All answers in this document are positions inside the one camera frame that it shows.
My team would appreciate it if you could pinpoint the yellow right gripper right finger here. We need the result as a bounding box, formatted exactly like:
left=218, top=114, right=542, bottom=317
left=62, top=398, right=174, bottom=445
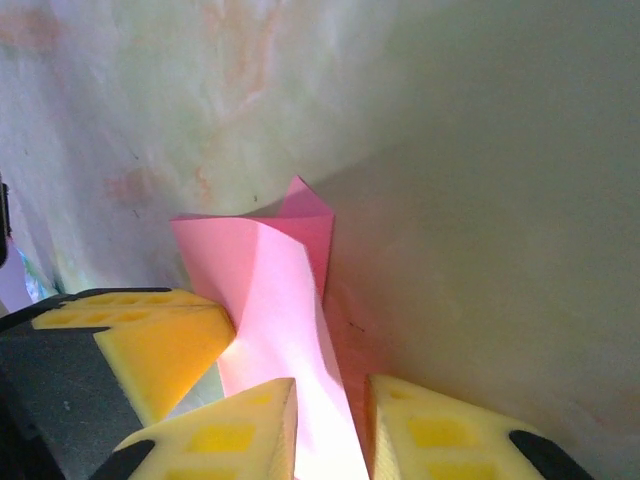
left=366, top=374, right=596, bottom=480

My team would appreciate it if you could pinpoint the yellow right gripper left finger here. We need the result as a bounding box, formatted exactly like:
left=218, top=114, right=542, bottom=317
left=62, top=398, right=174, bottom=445
left=92, top=377, right=300, bottom=480

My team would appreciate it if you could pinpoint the pink paper sheet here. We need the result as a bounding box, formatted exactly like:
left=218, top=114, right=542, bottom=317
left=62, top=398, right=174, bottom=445
left=169, top=174, right=374, bottom=480

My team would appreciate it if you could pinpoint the teal printed packet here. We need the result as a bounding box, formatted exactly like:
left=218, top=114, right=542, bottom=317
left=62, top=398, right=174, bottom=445
left=17, top=247, right=64, bottom=301

